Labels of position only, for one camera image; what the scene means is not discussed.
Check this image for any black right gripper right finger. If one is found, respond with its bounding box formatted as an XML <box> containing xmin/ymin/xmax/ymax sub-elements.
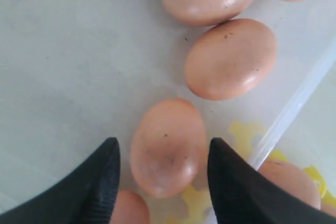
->
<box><xmin>207</xmin><ymin>137</ymin><xmax>335</xmax><ymax>224</ymax></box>

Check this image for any clear plastic container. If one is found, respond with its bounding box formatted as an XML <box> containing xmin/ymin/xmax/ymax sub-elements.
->
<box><xmin>1</xmin><ymin>0</ymin><xmax>335</xmax><ymax>223</ymax></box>

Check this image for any yellow plastic egg tray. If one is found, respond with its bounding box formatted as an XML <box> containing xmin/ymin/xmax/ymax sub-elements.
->
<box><xmin>166</xmin><ymin>122</ymin><xmax>335</xmax><ymax>223</ymax></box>

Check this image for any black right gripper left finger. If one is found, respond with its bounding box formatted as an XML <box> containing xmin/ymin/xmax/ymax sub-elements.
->
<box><xmin>1</xmin><ymin>137</ymin><xmax>121</xmax><ymax>223</ymax></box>

